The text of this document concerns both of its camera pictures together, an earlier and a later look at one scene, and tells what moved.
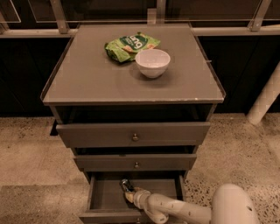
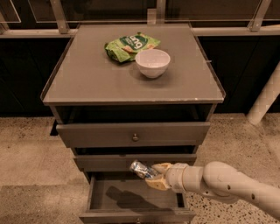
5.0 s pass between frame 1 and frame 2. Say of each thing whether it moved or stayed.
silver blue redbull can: moved
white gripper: moved
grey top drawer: stayed
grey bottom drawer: stayed
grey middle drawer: stayed
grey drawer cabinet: stayed
